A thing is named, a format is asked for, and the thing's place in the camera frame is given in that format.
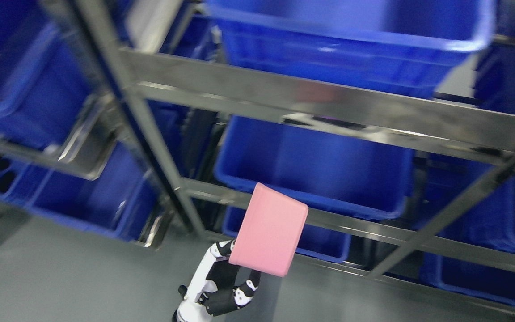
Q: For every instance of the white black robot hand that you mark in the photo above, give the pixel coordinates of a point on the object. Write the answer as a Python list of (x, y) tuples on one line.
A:
[(213, 291)]

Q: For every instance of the pink plastic storage box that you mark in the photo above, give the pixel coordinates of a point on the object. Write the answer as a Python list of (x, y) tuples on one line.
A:
[(270, 232)]

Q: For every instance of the blue bin middle shelf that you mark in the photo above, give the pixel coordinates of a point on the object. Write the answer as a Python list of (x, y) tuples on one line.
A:
[(339, 174)]

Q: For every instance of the metal shelf rack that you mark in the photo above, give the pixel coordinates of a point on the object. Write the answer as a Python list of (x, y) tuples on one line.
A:
[(123, 75)]

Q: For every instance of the blue bin right shelf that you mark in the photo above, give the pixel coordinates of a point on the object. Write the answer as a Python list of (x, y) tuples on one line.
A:
[(489, 224)]

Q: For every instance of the blue bin upper shelf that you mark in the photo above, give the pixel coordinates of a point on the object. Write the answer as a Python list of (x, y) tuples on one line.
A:
[(405, 47)]

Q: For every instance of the blue bin left lower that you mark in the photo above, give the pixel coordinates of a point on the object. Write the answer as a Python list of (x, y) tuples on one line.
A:
[(117, 205)]

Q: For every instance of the blue bin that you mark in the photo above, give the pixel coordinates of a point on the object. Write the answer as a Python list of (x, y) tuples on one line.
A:
[(117, 205), (42, 89)]

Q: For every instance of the blue bin left upper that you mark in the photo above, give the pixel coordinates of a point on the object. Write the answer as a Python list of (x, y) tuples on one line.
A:
[(42, 89)]

